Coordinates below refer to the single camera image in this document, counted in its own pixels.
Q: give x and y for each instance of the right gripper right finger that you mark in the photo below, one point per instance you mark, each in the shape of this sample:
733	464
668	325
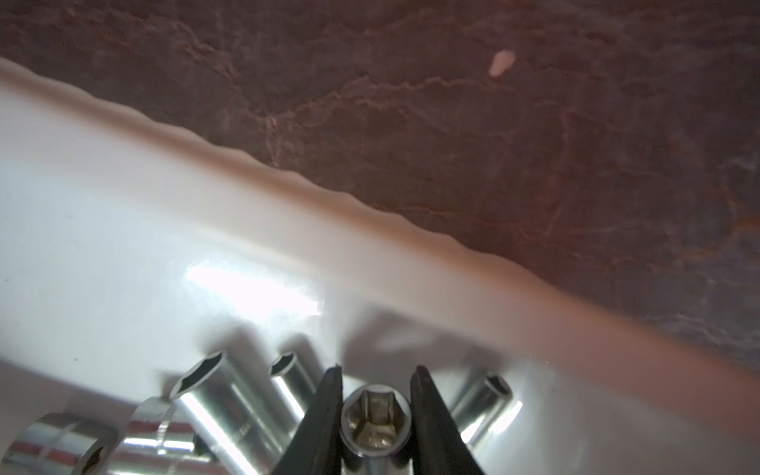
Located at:
439	447

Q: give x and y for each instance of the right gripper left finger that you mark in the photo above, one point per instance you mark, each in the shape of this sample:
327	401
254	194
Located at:
316	447

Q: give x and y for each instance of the white plastic storage box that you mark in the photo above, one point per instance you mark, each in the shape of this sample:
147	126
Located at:
131	250

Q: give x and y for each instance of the large wide chrome socket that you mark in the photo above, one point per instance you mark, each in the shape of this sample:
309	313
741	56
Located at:
60	443

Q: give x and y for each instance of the long chrome socket in box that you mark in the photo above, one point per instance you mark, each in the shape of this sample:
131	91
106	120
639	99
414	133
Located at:
159	439

